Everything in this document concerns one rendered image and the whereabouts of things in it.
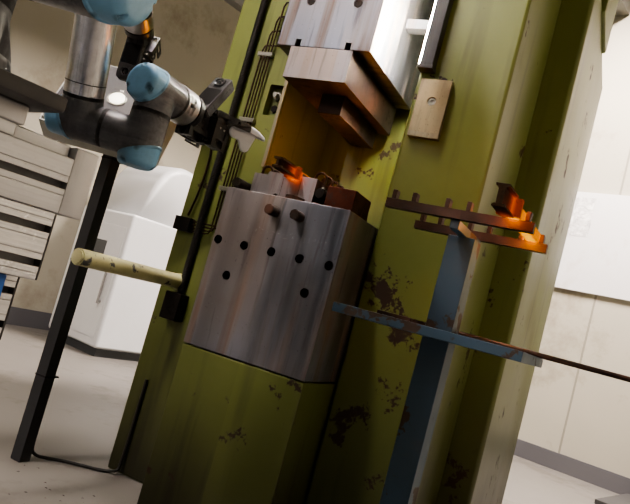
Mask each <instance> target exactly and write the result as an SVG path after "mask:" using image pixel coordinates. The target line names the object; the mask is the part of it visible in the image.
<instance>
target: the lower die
mask: <svg viewBox="0 0 630 504"><path fill-rule="evenodd" d="M322 187H323V183H322V182H321V181H320V180H318V179H314V178H309V177H307V176H306V175H304V174H303V173H301V177H300V180H296V179H291V178H286V177H284V174H282V173H277V172H271V171H269V174H262V173H257V172H255V174H254V178H253V181H252V185H251V188H250V191H254V192H260V193H265V194H270V195H274V194H277V196H280V197H285V196H286V194H292V195H295V196H298V197H300V198H302V199H305V202H311V203H318V204H321V205H324V202H322V201H321V200H319V199H318V198H317V197H316V196H315V191H316V190H317V189H319V188H322Z"/></svg>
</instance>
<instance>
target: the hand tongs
mask: <svg viewBox="0 0 630 504"><path fill-rule="evenodd" d="M377 313H379V314H383V315H387V316H391V317H395V318H398V319H402V320H406V321H410V322H413V323H417V324H421V325H425V324H426V322H423V321H420V320H416V319H412V318H408V317H405V316H401V315H397V314H393V313H390V312H386V311H382V310H377ZM458 335H462V336H466V337H470V338H474V339H477V340H481V341H485V342H489V343H492V344H496V345H500V346H504V347H507V348H511V349H515V350H519V351H522V352H525V353H528V354H530V355H533V356H536V357H538V358H541V359H544V360H548V361H552V362H555V363H559V364H563V365H567V366H570V367H574V368H578V369H581V370H585V371H589V372H593V373H596V374H600V375H604V376H607V377H611V378H615V379H619V380H622V381H626V382H630V376H626V375H623V374H619V373H615V372H611V371H608V370H604V369H600V368H596V367H592V366H589V365H585V364H581V363H577V362H574V361H570V360H566V359H562V358H559V357H555V356H551V355H547V354H544V353H540V352H536V351H532V350H529V349H525V348H521V347H517V346H513V345H510V344H506V343H502V342H498V341H495V340H491V339H487V338H483V337H480V336H476V335H472V334H468V333H464V332H461V331H459V333H458Z"/></svg>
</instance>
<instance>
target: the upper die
mask: <svg viewBox="0 0 630 504"><path fill-rule="evenodd" d="M283 77H284V78H285V79H286V80H287V81H288V82H289V83H290V84H291V85H292V86H293V87H294V88H295V89H296V90H297V91H298V92H299V93H300V94H301V95H302V96H303V97H304V98H306V99H307V100H308V101H309V102H310V103H311V104H312V105H313V106H314V107H315V108H316V109H317V110H318V108H319V105H320V101H321V97H322V94H329V95H338V96H345V97H346V98H347V99H348V100H349V101H350V103H351V104H352V105H353V106H354V107H355V108H356V109H357V110H358V111H359V113H360V114H361V115H362V116H363V117H364V118H365V119H366V120H367V121H368V123H369V124H370V125H371V126H372V127H373V128H374V129H375V130H376V132H377V134H383V135H390V132H391V128H392V124H393V121H394V117H395V113H396V110H397V109H396V107H395V106H394V105H393V103H392V102H391V101H390V99H389V98H388V97H387V95H386V94H385V93H384V91H383V90H382V89H381V87H380V86H379V85H378V83H377V82H376V81H375V79H374V78H373V77H372V75H371V74H370V73H369V71H368V70H367V69H366V67H365V66H364V65H363V63H362V62H361V61H360V59H359V58H358V57H357V55H356V54H355V53H354V51H348V50H336V49H323V48H311V47H298V46H291V48H290V52H289V55H288V59H287V62H286V66H285V69H284V73H283Z"/></svg>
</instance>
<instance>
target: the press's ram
mask: <svg viewBox="0 0 630 504"><path fill-rule="evenodd" d="M434 4H435V0H289V4H288V7H287V11H286V14H285V18H284V21H283V25H282V28H281V32H280V35H279V39H278V42H277V45H278V46H279V47H280V48H281V49H282V50H283V51H284V52H285V53H286V54H287V55H289V52H290V48H291V46H298V47H311V48H323V49H336V50H348V51H354V53H355V54H356V55H357V57H358V58H359V59H360V61H361V62H362V63H363V65H364V66H365V67H366V69H367V70H368V71H369V73H370V74H371V75H372V77H373V78H374V79H375V81H376V82H377V83H378V85H379V86H380V87H381V89H382V90H383V91H384V93H385V94H386V95H387V97H388V98H389V99H390V101H391V102H392V103H393V105H394V106H395V107H396V108H399V109H407V110H410V109H411V105H412V101H413V97H414V94H415V90H416V86H417V82H418V79H419V75H420V71H419V70H418V68H417V64H418V63H419V60H420V56H421V53H422V49H423V45H424V41H425V38H426V34H427V30H428V26H429V23H430V19H431V15H432V12H433V8H434Z"/></svg>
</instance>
